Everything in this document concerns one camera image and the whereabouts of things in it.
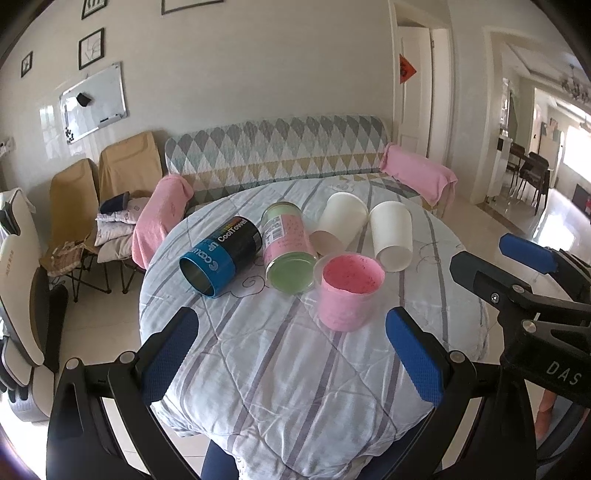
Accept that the white massage chair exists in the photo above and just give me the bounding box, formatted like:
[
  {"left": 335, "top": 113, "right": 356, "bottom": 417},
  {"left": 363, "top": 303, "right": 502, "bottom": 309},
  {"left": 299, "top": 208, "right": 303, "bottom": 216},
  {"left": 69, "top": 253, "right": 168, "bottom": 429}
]
[{"left": 0, "top": 186, "right": 70, "bottom": 424}]

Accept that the woven bag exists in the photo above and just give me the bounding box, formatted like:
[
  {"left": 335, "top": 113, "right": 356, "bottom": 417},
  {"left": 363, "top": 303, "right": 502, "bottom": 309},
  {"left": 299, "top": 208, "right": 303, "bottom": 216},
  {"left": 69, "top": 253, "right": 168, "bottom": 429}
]
[{"left": 41, "top": 240, "right": 85, "bottom": 278}]

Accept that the green and pink canister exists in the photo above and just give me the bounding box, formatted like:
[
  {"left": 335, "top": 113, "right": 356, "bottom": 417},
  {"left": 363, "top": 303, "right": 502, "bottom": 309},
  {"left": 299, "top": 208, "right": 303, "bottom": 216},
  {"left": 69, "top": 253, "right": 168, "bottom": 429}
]
[{"left": 260, "top": 202, "right": 320, "bottom": 294}]

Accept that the whiteboard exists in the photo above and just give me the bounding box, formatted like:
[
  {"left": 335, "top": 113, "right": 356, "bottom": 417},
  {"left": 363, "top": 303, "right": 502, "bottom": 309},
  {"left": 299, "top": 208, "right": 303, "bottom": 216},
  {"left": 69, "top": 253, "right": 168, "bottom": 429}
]
[{"left": 58, "top": 62, "right": 128, "bottom": 145}]

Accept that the pink towel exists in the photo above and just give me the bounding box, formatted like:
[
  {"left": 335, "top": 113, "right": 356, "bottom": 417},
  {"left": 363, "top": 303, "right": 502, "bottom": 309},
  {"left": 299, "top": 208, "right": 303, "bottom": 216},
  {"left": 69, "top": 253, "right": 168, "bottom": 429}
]
[
  {"left": 131, "top": 175, "right": 195, "bottom": 271},
  {"left": 379, "top": 143, "right": 458, "bottom": 209}
]

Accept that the pile of folded cushions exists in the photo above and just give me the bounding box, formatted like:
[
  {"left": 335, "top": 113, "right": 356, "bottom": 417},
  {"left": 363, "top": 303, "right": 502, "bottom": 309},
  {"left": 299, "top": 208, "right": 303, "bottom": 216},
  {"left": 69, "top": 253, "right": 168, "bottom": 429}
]
[{"left": 93, "top": 193, "right": 153, "bottom": 265}]

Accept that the white door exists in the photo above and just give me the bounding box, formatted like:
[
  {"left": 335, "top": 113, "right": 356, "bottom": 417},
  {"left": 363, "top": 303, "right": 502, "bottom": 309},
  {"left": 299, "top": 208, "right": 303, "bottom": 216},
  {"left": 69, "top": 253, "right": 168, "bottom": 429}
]
[{"left": 396, "top": 25, "right": 435, "bottom": 155}]

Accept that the person's dark blue pants leg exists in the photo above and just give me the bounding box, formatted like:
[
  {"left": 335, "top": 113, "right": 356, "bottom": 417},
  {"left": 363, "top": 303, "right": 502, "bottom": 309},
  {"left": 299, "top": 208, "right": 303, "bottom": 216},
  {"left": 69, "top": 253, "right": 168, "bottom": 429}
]
[{"left": 201, "top": 438, "right": 238, "bottom": 480}]

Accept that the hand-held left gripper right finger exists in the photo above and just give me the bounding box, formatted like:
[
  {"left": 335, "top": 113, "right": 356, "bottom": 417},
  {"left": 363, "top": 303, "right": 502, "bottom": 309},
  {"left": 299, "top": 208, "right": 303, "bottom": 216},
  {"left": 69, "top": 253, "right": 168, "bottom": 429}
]
[{"left": 385, "top": 306, "right": 532, "bottom": 480}]

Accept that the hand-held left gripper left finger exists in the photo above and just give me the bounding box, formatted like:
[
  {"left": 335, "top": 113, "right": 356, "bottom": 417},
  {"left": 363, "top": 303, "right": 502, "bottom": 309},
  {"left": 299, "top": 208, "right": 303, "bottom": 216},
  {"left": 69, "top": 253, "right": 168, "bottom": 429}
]
[{"left": 46, "top": 306, "right": 200, "bottom": 480}]

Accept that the pink plastic cup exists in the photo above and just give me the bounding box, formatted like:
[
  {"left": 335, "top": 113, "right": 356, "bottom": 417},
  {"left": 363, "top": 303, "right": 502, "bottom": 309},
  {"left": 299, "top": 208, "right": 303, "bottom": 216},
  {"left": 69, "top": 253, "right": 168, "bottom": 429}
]
[{"left": 313, "top": 251, "right": 386, "bottom": 333}]

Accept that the beige folding chair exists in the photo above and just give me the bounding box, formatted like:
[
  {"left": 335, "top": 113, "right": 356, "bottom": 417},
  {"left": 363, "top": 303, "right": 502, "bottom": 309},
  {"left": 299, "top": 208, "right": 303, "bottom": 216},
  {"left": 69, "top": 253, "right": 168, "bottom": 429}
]
[
  {"left": 98, "top": 131, "right": 164, "bottom": 294},
  {"left": 48, "top": 158, "right": 112, "bottom": 303}
]

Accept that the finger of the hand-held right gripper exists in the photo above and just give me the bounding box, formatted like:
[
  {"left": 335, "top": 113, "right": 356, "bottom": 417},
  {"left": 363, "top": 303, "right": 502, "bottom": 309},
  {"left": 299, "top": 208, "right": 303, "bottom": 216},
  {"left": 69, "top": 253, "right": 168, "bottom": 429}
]
[
  {"left": 450, "top": 250, "right": 543, "bottom": 319},
  {"left": 500, "top": 233, "right": 591, "bottom": 296}
]

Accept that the blue and black canister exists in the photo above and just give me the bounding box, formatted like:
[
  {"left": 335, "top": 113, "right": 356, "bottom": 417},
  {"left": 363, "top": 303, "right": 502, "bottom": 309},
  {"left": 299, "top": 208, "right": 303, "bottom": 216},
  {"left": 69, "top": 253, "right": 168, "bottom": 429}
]
[{"left": 178, "top": 215, "right": 263, "bottom": 299}]

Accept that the red diamond door decoration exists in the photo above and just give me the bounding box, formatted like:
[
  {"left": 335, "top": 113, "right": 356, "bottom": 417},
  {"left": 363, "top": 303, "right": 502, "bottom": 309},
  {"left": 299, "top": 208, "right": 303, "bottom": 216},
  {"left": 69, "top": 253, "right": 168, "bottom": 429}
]
[{"left": 399, "top": 52, "right": 418, "bottom": 86}]

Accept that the white paper cup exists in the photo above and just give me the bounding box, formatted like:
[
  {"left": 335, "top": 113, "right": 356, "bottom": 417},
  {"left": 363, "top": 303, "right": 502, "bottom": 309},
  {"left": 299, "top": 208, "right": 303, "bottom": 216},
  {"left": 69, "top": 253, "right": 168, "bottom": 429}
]
[
  {"left": 369, "top": 200, "right": 413, "bottom": 272},
  {"left": 309, "top": 191, "right": 369, "bottom": 257}
]

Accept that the diamond-patterned sofa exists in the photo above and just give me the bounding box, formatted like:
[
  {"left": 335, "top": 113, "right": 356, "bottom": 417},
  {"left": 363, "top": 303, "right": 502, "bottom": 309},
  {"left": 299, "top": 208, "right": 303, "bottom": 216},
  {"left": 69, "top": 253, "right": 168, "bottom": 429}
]
[{"left": 164, "top": 114, "right": 459, "bottom": 219}]

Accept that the dark dining chair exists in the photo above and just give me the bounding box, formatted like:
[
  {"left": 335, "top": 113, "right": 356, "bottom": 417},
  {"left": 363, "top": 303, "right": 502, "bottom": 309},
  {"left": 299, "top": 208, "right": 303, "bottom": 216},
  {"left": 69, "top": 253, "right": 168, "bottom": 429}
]
[{"left": 518, "top": 151, "right": 551, "bottom": 209}]

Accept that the chandelier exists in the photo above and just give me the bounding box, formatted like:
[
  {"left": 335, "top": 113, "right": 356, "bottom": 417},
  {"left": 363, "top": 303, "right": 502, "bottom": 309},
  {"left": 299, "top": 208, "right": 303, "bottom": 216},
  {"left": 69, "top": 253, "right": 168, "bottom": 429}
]
[{"left": 560, "top": 64, "right": 591, "bottom": 103}]

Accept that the striped grey quilt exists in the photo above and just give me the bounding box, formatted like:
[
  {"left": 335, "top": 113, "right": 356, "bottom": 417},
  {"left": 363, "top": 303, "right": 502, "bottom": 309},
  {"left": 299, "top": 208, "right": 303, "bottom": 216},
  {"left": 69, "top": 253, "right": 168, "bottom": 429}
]
[{"left": 137, "top": 178, "right": 491, "bottom": 480}]

